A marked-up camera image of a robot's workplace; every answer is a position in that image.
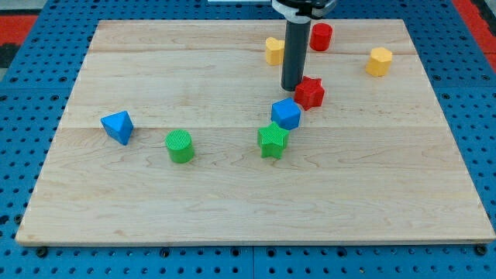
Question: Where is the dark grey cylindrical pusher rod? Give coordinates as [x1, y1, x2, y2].
[281, 21, 311, 91]

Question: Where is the yellow heart block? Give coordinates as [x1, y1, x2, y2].
[265, 37, 284, 66]

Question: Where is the red star block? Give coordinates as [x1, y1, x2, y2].
[294, 76, 326, 110]

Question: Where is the green star block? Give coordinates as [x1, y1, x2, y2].
[257, 122, 289, 159]

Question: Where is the red cylinder block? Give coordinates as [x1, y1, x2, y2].
[309, 22, 333, 51]

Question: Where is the blue cube block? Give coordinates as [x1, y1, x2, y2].
[270, 98, 301, 130]

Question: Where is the yellow hexagon block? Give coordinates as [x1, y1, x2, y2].
[365, 47, 393, 77]

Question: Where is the wooden board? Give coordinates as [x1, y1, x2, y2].
[16, 19, 495, 246]

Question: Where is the green cylinder block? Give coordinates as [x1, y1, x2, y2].
[164, 129, 195, 164]

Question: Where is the blue triangle block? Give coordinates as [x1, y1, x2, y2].
[100, 111, 133, 146]

